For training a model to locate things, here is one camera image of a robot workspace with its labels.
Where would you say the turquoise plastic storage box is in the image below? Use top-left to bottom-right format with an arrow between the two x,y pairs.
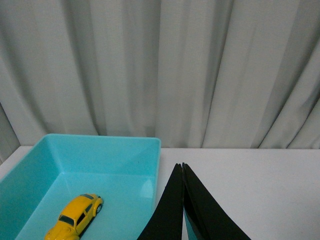
0,134 -> 179,240

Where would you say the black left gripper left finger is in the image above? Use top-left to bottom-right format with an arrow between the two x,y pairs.
138,163 -> 185,240

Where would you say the grey-white pleated curtain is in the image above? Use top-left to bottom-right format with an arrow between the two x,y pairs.
0,0 -> 320,162

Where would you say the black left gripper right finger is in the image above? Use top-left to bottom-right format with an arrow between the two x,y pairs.
182,163 -> 249,240

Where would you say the yellow beetle toy car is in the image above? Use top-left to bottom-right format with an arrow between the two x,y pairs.
44,193 -> 104,240

